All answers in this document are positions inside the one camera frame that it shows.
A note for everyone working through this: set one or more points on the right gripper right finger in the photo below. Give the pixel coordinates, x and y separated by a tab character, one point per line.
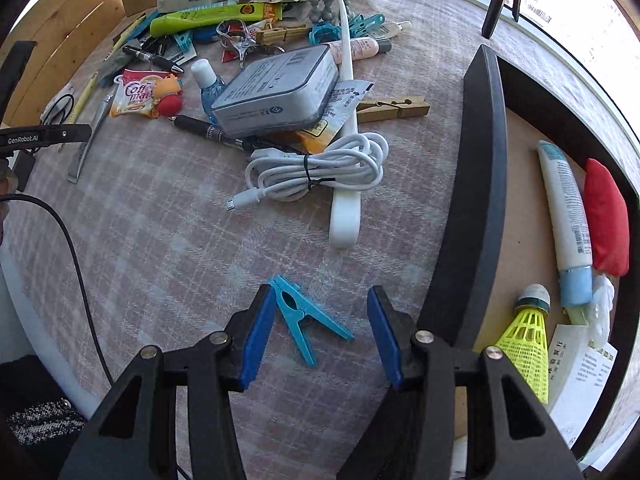
392	331

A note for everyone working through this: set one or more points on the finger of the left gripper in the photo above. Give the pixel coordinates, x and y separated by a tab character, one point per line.
43	136

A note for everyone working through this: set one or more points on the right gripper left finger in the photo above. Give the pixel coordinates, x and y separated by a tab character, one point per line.
249	331

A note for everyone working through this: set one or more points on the teal plastic clothespin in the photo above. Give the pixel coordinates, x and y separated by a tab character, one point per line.
295	309

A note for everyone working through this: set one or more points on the yellow chopstick wrapper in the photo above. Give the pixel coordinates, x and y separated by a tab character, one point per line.
82	99

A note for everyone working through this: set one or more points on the red coffee mate sachet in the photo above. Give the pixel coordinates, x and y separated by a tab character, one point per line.
134	93

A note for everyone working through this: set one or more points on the yellow plastic shuttlecock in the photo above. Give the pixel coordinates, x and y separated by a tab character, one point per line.
525	341

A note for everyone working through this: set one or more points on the orange cartoon figure keychain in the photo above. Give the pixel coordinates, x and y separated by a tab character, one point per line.
167	96

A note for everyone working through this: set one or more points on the white paper leaflet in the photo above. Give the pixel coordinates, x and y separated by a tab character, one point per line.
578	372

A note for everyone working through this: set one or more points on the black gel pen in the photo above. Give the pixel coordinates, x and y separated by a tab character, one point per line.
214	133
154	59

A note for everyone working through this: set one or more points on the small blue liquid bottle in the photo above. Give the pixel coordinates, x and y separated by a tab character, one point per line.
210	84

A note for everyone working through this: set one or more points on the clear plastic bag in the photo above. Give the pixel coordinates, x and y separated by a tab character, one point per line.
598	311

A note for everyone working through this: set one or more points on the white blue cream tube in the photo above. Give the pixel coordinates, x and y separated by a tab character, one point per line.
573	252

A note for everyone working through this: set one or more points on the wooden clothespin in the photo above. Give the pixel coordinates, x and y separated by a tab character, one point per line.
278	35
380	110

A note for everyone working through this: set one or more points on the red fabric beanbag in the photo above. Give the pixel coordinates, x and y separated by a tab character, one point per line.
607	218

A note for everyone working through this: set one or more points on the white grey device box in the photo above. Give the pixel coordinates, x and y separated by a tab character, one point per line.
282	93

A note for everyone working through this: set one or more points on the black tray box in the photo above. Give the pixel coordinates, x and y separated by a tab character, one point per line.
457	299

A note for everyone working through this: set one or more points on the checkered tablecloth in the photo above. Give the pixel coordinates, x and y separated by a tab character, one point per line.
142	251

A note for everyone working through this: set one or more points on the green yellow tube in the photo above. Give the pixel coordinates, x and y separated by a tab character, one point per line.
174	23

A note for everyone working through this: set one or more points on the small pink cosmetic bottle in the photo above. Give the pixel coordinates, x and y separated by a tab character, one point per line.
360	48

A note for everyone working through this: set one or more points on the small white tube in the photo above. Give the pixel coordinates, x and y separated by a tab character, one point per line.
390	30

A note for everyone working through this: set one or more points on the grey bead cluster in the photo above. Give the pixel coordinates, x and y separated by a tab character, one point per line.
326	11

